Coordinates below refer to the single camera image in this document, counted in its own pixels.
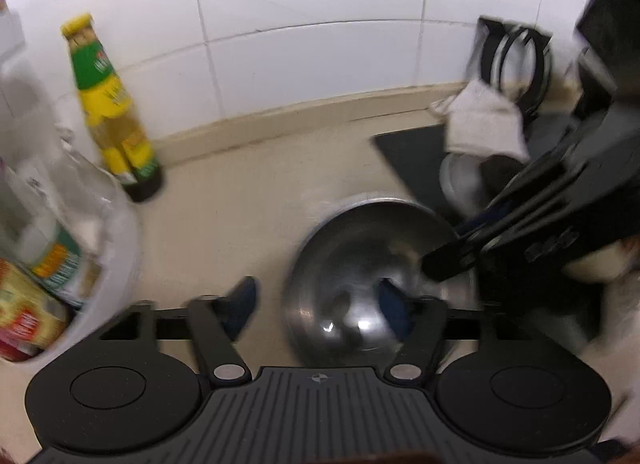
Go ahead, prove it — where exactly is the steel bowl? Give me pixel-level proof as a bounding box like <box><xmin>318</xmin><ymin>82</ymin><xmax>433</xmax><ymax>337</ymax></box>
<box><xmin>282</xmin><ymin>196</ymin><xmax>480</xmax><ymax>369</ymax></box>

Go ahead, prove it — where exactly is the stove burner black cap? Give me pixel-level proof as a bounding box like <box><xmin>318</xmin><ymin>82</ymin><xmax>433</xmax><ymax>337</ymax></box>
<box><xmin>439</xmin><ymin>153</ymin><xmax>525</xmax><ymax>218</ymax></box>

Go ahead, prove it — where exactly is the white cloth on stove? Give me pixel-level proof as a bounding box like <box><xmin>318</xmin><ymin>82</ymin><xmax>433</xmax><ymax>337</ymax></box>
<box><xmin>430</xmin><ymin>80</ymin><xmax>529</xmax><ymax>163</ymax></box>

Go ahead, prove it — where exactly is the white two-tier rotating rack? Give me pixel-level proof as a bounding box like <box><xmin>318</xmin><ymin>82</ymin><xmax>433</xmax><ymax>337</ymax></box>
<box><xmin>0</xmin><ymin>42</ymin><xmax>144</xmax><ymax>364</ymax></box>

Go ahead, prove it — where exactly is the black gas stove top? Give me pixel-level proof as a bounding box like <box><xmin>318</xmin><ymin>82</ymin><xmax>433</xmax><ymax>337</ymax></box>
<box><xmin>371</xmin><ymin>111</ymin><xmax>578</xmax><ymax>227</ymax></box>

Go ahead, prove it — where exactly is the black range hood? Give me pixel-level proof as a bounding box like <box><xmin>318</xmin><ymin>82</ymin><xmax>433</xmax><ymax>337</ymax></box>
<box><xmin>577</xmin><ymin>0</ymin><xmax>639</xmax><ymax>97</ymax></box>

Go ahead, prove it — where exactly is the green label fish soy bottle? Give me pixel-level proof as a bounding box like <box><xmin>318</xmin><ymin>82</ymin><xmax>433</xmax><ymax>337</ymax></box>
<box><xmin>1</xmin><ymin>164</ymin><xmax>101</xmax><ymax>310</ymax></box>

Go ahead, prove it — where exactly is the yellow cap vinegar bottle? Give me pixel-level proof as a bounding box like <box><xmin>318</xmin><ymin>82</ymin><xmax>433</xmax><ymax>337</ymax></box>
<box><xmin>0</xmin><ymin>259</ymin><xmax>68</xmax><ymax>362</ymax></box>

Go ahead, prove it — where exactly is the clear plastic bag in rack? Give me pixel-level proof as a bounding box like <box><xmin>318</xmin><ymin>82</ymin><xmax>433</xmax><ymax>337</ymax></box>
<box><xmin>1</xmin><ymin>78</ymin><xmax>117</xmax><ymax>262</ymax></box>

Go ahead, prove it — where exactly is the yellow green oyster sauce bottle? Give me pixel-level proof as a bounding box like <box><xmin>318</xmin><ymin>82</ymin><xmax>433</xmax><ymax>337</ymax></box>
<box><xmin>61</xmin><ymin>13</ymin><xmax>164</xmax><ymax>203</ymax></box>

